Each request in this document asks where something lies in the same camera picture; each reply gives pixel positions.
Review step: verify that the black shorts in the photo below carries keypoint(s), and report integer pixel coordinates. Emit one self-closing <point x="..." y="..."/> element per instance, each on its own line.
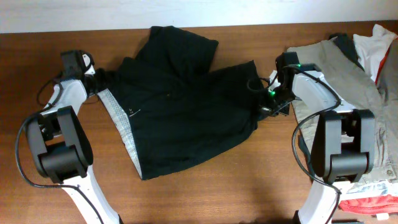
<point x="172" y="111"/>

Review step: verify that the dark garment under pile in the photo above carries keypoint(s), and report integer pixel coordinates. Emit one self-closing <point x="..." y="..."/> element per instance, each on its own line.
<point x="346" y="45"/>

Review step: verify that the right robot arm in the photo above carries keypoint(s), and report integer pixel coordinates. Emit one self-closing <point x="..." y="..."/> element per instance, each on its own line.
<point x="343" y="145"/>

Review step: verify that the khaki shorts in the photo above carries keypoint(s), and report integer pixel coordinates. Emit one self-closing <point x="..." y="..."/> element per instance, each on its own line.
<point x="358" y="89"/>

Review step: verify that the white garment with red trim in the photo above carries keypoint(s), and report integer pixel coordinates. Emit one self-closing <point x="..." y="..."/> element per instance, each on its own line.
<point x="372" y="50"/>

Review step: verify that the white printed garment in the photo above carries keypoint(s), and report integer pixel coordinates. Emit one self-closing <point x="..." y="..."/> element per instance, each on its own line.
<point x="375" y="189"/>

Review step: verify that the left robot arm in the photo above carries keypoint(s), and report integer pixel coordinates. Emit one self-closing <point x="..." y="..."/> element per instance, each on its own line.
<point x="59" y="146"/>

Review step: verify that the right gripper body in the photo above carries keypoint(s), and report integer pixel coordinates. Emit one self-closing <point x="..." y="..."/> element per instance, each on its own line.
<point x="280" y="100"/>

